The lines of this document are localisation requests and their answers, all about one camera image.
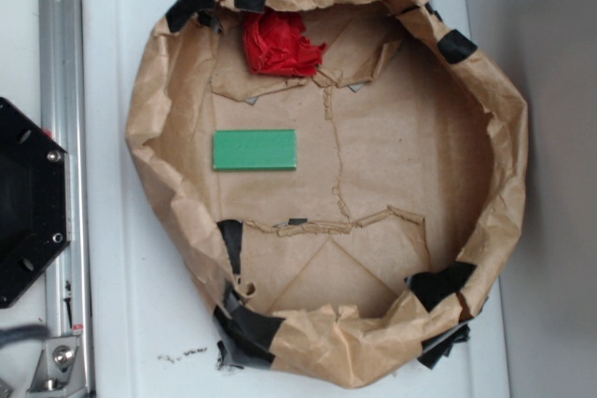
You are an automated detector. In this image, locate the white tray board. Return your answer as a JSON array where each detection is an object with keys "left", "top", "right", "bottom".
[{"left": 79, "top": 0, "right": 512, "bottom": 398}]

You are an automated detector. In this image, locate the crumpled red paper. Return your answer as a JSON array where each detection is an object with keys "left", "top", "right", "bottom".
[{"left": 243, "top": 8, "right": 327, "bottom": 77}]

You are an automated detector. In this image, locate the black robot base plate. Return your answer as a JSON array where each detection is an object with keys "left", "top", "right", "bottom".
[{"left": 1, "top": 98, "right": 69, "bottom": 309}]

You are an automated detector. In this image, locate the brown paper bag enclosure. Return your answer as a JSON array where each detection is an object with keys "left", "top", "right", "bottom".
[{"left": 125, "top": 0, "right": 528, "bottom": 389}]

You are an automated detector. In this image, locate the metal corner bracket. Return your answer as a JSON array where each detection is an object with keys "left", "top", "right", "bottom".
[{"left": 26, "top": 336, "right": 89, "bottom": 398}]

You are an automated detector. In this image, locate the aluminium extrusion rail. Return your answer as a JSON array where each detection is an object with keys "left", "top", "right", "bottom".
[{"left": 39, "top": 0, "right": 95, "bottom": 397}]

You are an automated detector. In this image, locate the green rectangular block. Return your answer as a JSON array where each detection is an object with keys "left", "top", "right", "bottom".
[{"left": 213, "top": 130, "right": 298, "bottom": 172}]

